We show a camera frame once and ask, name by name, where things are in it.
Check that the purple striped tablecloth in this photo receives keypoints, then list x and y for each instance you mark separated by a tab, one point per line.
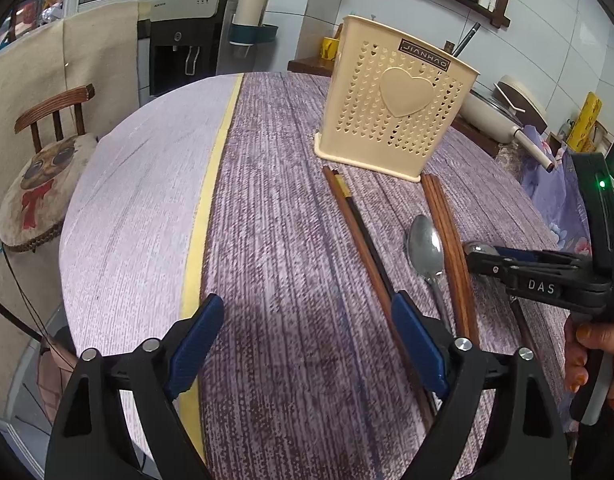
287	210

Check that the glass pot lid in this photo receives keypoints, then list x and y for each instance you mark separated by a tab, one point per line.
522	97

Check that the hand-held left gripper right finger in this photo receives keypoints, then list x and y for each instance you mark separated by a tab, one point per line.
419	350

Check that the yellow mug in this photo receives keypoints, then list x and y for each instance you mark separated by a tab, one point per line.
331	49

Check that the beige perforated utensil holder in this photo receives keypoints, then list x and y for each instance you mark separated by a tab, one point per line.
387	135

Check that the person's right hand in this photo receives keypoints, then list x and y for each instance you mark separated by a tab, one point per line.
574	355

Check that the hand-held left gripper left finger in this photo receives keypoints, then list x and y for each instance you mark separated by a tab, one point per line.
194	350

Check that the purple floral cloth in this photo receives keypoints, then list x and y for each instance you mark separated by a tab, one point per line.
562	200

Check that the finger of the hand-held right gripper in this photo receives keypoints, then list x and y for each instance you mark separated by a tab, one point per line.
542	287
552	258

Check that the beige cloth cover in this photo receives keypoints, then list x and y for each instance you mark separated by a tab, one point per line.
87	50

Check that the beige paper cup tube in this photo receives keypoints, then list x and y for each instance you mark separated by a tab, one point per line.
252	2

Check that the wooden chair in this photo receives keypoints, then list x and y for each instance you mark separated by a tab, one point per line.
52	107

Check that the tall yellow packet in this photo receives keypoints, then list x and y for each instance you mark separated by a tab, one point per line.
584	122

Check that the metal spoon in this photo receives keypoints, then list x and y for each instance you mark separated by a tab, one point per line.
479	248
426	250

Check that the grey water dispenser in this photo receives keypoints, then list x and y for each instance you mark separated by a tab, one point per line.
187	35

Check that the teal cup holder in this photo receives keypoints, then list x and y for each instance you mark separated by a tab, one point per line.
252	35

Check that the dark chopstick with gold band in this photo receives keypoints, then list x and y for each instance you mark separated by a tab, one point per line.
346	187
359	230

